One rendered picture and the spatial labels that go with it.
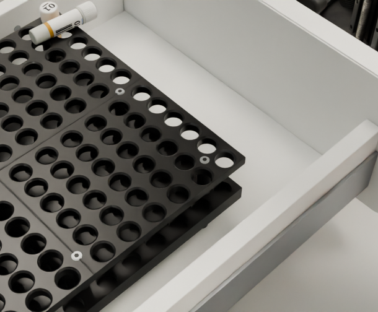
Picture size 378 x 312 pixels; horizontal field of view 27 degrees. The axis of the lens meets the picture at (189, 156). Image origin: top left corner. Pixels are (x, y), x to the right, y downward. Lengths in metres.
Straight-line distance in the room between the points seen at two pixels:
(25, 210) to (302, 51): 0.20
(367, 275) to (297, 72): 0.16
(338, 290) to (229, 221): 0.11
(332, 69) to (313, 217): 0.09
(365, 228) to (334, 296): 0.07
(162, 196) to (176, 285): 0.05
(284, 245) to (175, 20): 0.20
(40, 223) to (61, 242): 0.02
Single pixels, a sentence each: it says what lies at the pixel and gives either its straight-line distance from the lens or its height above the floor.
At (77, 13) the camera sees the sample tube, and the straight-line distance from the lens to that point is 0.52.
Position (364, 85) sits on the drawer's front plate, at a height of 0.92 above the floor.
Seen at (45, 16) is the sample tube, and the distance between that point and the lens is 0.52.
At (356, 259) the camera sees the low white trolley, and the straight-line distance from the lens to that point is 0.58.
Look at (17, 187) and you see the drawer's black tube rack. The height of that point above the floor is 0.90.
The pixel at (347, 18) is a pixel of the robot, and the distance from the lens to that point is 1.53.
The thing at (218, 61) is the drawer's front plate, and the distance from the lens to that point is 0.56.
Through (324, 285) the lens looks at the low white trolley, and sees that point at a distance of 0.57.
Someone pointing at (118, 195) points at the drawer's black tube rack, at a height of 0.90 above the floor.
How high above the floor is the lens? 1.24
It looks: 51 degrees down
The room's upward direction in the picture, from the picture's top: 1 degrees clockwise
